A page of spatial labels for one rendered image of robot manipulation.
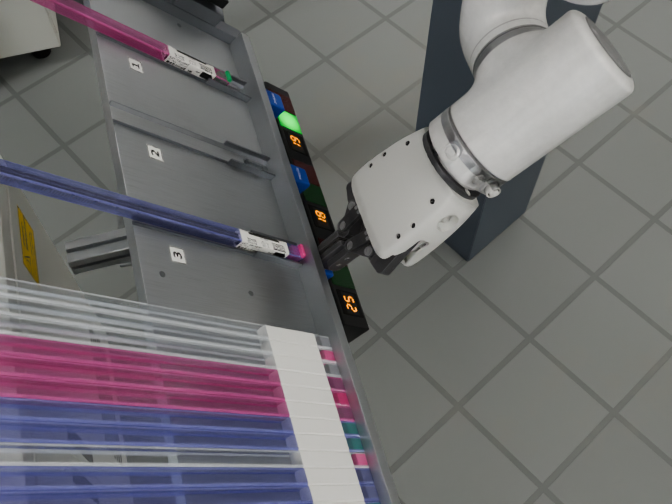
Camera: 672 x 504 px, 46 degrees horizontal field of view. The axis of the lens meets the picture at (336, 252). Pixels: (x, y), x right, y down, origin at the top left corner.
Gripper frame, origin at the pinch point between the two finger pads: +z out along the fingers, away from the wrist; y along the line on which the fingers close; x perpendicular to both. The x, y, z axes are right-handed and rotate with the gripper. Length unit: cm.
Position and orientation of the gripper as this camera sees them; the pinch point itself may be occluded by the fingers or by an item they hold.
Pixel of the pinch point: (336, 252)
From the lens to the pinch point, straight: 79.6
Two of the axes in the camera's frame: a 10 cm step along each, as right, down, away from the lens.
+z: -6.9, 5.2, 4.9
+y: -2.8, -8.3, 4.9
